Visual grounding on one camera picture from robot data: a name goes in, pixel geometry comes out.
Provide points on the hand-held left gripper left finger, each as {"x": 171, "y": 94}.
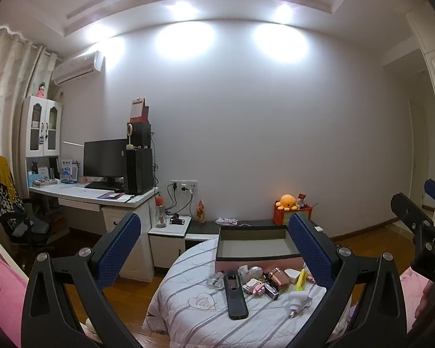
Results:
{"x": 118, "y": 250}

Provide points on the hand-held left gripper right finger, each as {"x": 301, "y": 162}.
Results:
{"x": 311, "y": 253}

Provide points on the white card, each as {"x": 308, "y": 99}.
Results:
{"x": 293, "y": 275}

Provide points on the yellow highlighter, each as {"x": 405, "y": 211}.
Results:
{"x": 301, "y": 281}

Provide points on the rose gold cylinder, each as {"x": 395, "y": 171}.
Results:
{"x": 278, "y": 278}

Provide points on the white plug adapter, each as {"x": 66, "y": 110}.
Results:
{"x": 299, "y": 302}

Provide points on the dark blue and gold box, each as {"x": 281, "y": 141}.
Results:
{"x": 271, "y": 291}

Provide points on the pink box with dark rim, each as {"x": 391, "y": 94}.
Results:
{"x": 255, "y": 248}

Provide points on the white astronaut figure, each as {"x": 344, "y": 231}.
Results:
{"x": 252, "y": 272}

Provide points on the pink and white brick toy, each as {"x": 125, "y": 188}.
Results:
{"x": 253, "y": 286}

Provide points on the black remote control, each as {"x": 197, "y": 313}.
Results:
{"x": 235, "y": 297}

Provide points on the clear glass bottle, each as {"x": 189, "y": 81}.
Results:
{"x": 215, "y": 281}

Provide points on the person's right hand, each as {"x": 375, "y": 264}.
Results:
{"x": 426, "y": 301}

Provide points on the red toy box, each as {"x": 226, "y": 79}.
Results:
{"x": 282, "y": 217}

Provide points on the white nightstand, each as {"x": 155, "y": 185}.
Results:
{"x": 168, "y": 246}

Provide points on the dark mouse pad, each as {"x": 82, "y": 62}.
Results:
{"x": 114, "y": 196}

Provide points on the white desk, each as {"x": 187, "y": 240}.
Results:
{"x": 90, "y": 203}

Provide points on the orange octopus plush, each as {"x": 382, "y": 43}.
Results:
{"x": 287, "y": 202}

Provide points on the water bottle with orange cap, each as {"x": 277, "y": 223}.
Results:
{"x": 160, "y": 212}

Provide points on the black keyboard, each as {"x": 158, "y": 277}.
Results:
{"x": 101, "y": 186}

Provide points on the black computer tower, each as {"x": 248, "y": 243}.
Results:
{"x": 139, "y": 170}

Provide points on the dark headboard shelf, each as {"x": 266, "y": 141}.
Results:
{"x": 203, "y": 229}

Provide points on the blue and white box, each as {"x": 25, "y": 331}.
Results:
{"x": 69, "y": 174}

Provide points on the crumpled white packet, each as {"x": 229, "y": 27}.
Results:
{"x": 226, "y": 221}

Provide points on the black computer monitor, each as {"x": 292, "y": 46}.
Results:
{"x": 105, "y": 159}

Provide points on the orange snack bag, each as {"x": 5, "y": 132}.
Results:
{"x": 201, "y": 212}

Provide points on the stack of magazines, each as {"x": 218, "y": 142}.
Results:
{"x": 45, "y": 183}

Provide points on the black office chair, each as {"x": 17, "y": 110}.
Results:
{"x": 21, "y": 224}

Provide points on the light blue tissue box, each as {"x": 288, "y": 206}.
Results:
{"x": 36, "y": 178}

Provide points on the small wooden stand fan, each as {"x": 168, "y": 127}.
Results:
{"x": 131, "y": 136}

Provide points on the black speaker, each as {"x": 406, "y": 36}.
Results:
{"x": 141, "y": 136}

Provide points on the pink blanket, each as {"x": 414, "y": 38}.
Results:
{"x": 3, "y": 290}

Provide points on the yellow leopard print cloth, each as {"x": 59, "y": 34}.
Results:
{"x": 2, "y": 181}

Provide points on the red desk calendar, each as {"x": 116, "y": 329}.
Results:
{"x": 139, "y": 110}

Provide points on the white glass-door cabinet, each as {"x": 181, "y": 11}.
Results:
{"x": 43, "y": 127}

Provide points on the pink doll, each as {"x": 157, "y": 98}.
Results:
{"x": 40, "y": 90}

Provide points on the white air conditioner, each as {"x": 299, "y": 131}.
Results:
{"x": 76, "y": 67}

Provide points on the beige curtain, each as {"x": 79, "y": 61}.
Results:
{"x": 7, "y": 90}

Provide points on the white wall socket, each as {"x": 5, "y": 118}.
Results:
{"x": 184, "y": 185}

